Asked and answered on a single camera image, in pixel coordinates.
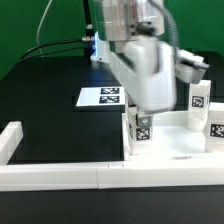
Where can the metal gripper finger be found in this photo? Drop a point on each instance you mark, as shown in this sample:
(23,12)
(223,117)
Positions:
(144,121)

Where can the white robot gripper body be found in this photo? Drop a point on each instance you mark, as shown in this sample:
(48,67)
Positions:
(150,83)

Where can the white square table top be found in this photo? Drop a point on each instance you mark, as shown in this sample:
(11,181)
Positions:
(171,139)

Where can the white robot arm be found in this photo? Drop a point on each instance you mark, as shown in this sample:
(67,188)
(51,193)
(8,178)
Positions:
(122,21)

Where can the white marker sheet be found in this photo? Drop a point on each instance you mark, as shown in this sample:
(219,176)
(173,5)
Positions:
(101,96)

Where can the white left fence bar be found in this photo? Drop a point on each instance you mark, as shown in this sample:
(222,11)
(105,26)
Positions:
(10,138)

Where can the white fence bar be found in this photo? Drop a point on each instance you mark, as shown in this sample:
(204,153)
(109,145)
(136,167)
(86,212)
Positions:
(10,138)
(126,174)

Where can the white front fence bar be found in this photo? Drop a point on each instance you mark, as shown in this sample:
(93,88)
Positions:
(126,174)

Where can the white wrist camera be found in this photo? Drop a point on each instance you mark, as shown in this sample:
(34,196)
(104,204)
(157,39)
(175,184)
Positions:
(190,68)

